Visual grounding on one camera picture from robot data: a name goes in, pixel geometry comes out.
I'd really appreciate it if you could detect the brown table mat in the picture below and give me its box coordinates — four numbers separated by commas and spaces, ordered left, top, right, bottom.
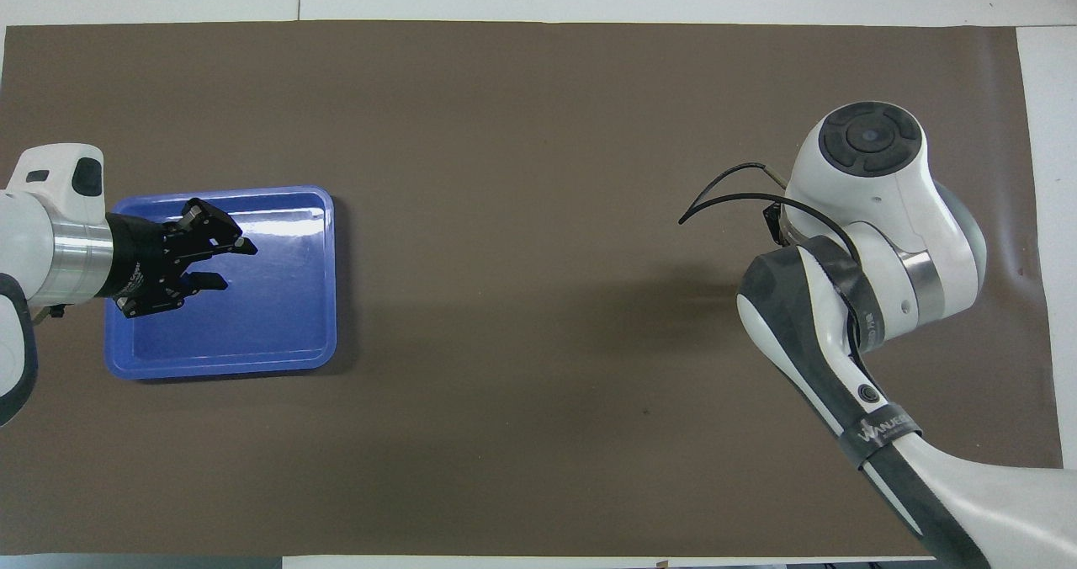
0, 20, 1063, 558

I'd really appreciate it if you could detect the blue plastic tray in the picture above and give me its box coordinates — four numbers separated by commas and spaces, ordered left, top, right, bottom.
104, 185, 337, 381

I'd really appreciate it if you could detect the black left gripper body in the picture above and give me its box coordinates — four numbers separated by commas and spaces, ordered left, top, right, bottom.
105, 199, 245, 319

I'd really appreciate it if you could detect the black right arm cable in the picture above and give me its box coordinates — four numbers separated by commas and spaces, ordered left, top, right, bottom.
678, 161, 869, 359

